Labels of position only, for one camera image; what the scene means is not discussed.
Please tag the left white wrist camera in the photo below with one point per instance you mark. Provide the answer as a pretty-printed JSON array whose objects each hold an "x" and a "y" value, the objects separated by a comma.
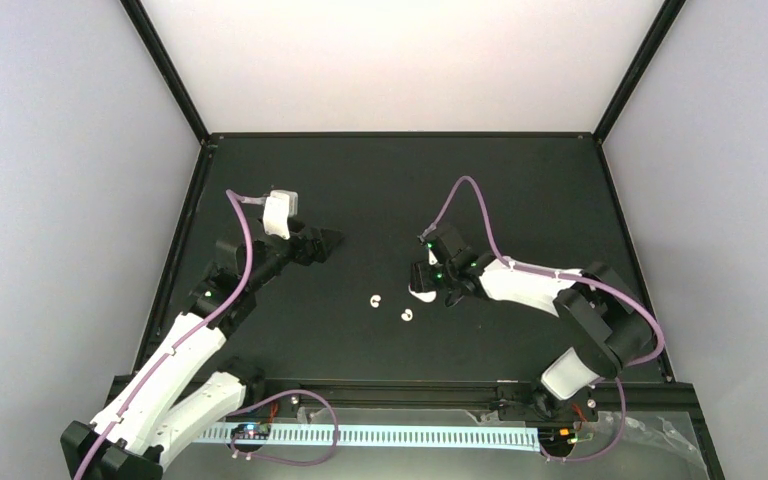
[{"x": 279, "y": 207}]

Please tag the right black frame post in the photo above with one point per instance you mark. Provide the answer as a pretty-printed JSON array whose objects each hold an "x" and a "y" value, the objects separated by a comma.
[{"x": 645, "y": 53}]

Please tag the clear plastic sheet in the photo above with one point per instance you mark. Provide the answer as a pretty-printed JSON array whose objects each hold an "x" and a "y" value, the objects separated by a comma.
[{"x": 666, "y": 431}]

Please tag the left black frame post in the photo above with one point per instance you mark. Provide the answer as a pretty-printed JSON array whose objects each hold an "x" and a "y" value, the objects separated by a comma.
[{"x": 153, "y": 43}]

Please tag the white capsule object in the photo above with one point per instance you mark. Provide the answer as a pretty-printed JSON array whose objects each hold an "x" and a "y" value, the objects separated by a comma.
[{"x": 423, "y": 296}]

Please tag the white slotted cable duct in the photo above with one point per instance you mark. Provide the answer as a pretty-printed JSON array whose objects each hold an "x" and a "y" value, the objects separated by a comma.
[{"x": 396, "y": 436}]

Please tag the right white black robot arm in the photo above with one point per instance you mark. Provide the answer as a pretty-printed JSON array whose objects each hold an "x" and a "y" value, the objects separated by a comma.
[{"x": 596, "y": 309}]

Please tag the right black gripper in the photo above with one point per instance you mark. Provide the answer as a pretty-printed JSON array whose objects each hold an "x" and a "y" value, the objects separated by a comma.
[{"x": 421, "y": 282}]

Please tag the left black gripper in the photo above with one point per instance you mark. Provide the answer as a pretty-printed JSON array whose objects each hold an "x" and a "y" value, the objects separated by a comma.
[{"x": 319, "y": 249}]

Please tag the black frame post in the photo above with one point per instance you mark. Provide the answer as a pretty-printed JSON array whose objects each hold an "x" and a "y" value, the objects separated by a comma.
[
  {"x": 153, "y": 43},
  {"x": 645, "y": 53}
]

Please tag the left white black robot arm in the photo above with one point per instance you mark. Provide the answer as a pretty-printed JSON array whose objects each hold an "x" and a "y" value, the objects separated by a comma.
[{"x": 152, "y": 420}]

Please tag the black front mounting rail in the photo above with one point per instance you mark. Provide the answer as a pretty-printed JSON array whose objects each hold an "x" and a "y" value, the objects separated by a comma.
[{"x": 510, "y": 400}]

